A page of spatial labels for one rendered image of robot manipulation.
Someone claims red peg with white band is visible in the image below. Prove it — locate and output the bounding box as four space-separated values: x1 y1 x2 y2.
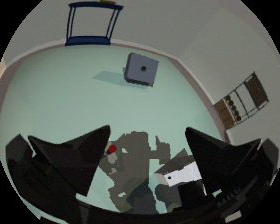
107 144 117 155

